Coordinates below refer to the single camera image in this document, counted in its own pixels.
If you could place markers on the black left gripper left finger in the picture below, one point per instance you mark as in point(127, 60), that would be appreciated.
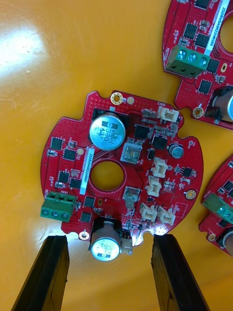
point(43, 279)

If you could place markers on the yellow-orange plastic bin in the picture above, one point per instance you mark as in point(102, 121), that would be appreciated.
point(48, 73)

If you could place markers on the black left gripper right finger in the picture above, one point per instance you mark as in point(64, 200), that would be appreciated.
point(174, 279)

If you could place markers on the round red circuit board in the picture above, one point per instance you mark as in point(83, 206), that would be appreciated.
point(224, 179)
point(189, 92)
point(136, 184)

